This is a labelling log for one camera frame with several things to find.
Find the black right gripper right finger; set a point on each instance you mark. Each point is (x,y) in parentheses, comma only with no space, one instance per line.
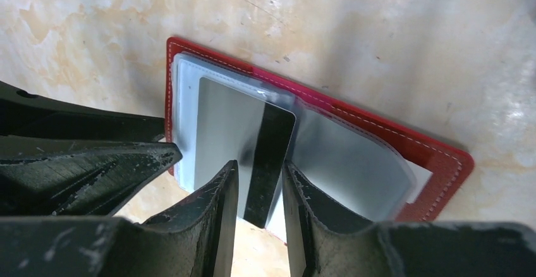
(324,238)

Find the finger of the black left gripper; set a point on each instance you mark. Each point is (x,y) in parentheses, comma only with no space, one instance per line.
(49,177)
(30,115)

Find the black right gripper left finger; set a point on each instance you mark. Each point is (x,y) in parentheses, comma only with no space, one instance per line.
(194,237)

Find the red leather card holder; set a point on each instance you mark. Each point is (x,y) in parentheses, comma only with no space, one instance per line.
(376,168)

